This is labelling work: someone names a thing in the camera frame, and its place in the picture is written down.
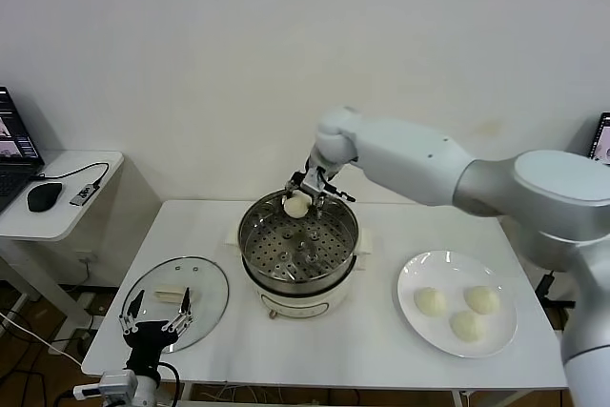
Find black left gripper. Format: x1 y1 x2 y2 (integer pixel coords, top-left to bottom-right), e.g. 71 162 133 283
117 286 195 373

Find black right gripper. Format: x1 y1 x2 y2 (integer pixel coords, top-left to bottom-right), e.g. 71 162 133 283
283 158 340 218

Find white steamed baozi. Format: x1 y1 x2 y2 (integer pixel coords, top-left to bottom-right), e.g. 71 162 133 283
450 310 488 342
413 286 448 318
462 285 500 315
283 193 311 218

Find round glass lid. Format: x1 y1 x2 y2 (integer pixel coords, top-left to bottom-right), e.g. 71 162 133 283
121 255 231 355

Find stainless steel steamer basket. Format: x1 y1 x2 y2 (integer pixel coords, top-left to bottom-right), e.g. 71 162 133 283
237 189 359 287

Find cream electric cooker pot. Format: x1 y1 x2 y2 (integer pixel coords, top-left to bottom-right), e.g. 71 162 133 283
223 225 376 320

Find white side table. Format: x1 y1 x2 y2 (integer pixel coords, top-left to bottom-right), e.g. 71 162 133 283
0 149 126 332

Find small grey usb hub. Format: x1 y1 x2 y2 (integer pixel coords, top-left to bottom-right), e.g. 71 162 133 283
70 182 104 208

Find white round plate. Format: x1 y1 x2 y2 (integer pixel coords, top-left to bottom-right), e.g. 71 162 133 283
396 249 519 359

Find black computer mouse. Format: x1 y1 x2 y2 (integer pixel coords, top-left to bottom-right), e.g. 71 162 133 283
26 181 64 213

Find open black laptop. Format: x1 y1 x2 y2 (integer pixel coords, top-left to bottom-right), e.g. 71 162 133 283
588 111 610 160
0 86 47 215

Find black power adapter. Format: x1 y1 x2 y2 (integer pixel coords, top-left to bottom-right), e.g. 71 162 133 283
536 271 557 298

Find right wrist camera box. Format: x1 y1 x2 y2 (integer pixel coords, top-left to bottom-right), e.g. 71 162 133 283
302 176 330 194

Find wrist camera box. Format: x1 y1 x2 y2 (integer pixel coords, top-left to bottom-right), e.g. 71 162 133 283
72 371 140 399
302 176 330 194

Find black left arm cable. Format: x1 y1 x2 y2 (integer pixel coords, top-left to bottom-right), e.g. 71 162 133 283
156 362 185 407

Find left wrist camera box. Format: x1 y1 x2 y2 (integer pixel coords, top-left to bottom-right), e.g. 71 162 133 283
72 371 140 399

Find black floor cable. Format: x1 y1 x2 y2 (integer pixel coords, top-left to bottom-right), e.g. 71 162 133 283
0 306 96 407

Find tangled white wires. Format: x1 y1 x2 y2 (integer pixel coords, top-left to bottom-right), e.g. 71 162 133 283
197 382 296 403

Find white floor cable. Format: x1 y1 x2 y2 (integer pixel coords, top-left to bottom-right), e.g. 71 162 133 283
0 312 85 368

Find black usb hub cable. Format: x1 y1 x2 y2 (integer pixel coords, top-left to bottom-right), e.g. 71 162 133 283
30 161 111 187

